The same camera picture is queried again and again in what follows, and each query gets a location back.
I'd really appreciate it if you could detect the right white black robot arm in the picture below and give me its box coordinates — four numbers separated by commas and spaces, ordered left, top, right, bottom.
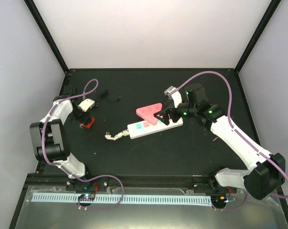
154, 83, 286, 200

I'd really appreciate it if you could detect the red cube plug adapter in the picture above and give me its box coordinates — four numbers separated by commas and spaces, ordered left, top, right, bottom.
79, 116, 95, 129

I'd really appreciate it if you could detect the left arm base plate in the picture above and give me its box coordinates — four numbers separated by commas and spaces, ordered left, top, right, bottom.
65, 177, 108, 207

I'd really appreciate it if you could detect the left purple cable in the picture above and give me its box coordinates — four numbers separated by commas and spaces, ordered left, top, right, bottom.
42, 79, 124, 210

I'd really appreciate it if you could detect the purple cable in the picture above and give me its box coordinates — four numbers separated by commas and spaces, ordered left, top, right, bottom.
173, 70, 288, 212
42, 79, 124, 210

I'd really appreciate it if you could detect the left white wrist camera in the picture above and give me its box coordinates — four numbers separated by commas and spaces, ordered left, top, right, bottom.
77, 99, 96, 112

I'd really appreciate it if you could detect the black frame post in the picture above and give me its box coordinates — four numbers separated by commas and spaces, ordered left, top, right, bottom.
24, 0, 69, 73
235, 0, 281, 73

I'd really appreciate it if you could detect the white slotted cable duct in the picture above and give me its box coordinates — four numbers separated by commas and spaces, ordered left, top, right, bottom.
30, 193, 212, 207

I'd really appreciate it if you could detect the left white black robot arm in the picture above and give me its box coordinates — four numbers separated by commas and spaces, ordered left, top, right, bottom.
30, 86, 95, 190

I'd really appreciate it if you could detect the left black frame post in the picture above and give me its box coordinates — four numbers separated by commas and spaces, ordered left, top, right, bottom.
24, 0, 69, 73

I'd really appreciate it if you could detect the white knotted power cord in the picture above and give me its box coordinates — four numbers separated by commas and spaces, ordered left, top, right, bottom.
104, 130, 130, 142

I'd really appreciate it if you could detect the white power strip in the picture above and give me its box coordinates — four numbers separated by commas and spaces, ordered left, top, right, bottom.
127, 118, 183, 139

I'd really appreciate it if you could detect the pink triangular plug adapter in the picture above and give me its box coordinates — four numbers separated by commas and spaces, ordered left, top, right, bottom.
136, 103, 162, 125

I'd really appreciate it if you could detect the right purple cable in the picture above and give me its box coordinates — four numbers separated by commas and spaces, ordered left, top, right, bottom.
173, 70, 288, 212

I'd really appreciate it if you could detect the black plug with thin cable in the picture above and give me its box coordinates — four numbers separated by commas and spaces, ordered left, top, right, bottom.
99, 90, 121, 103

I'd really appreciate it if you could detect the right black frame post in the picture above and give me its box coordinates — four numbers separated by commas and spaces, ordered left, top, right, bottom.
235, 0, 281, 73

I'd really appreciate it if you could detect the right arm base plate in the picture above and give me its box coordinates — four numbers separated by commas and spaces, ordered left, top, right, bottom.
192, 176, 237, 193

